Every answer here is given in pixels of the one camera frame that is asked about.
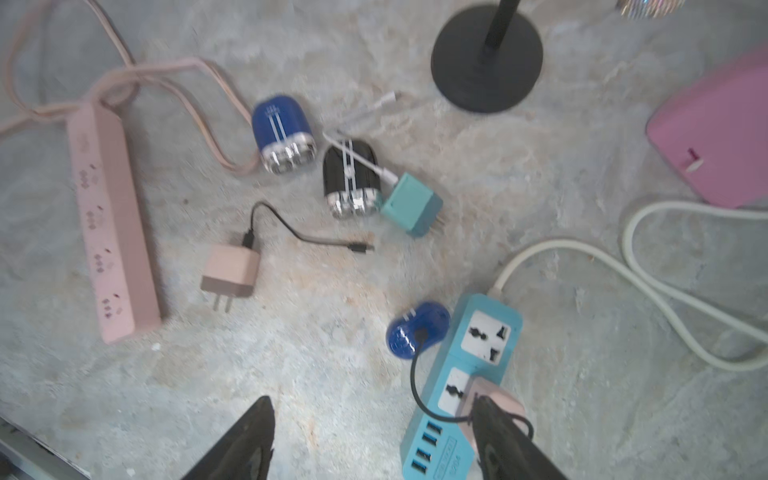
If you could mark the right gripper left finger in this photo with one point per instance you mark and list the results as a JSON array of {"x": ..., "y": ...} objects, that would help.
[{"x": 245, "y": 451}]

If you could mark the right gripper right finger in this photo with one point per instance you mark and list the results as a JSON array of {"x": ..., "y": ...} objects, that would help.
[{"x": 505, "y": 447}]

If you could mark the small blue electric shaver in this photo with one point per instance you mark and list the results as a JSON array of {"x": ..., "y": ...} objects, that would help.
[{"x": 422, "y": 326}]

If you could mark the beige power adapter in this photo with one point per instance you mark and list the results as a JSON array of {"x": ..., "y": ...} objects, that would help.
[{"x": 230, "y": 272}]

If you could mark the pink power strip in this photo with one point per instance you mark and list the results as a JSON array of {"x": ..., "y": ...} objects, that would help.
[{"x": 116, "y": 248}]

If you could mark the teal power adapter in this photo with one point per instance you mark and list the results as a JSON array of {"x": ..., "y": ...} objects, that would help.
[{"x": 412, "y": 206}]

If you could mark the black electric shaver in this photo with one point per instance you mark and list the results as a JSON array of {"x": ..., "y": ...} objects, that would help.
[{"x": 350, "y": 188}]

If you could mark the teal power strip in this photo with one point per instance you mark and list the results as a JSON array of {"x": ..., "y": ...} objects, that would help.
[{"x": 482, "y": 335}]

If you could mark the pink metronome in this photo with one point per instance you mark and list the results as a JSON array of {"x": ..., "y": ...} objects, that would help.
[{"x": 714, "y": 133}]

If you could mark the black microphone stand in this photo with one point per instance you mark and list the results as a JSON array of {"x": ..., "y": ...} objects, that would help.
[{"x": 487, "y": 58}]

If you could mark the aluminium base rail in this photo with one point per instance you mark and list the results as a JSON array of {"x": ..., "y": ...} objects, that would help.
[{"x": 23, "y": 456}]

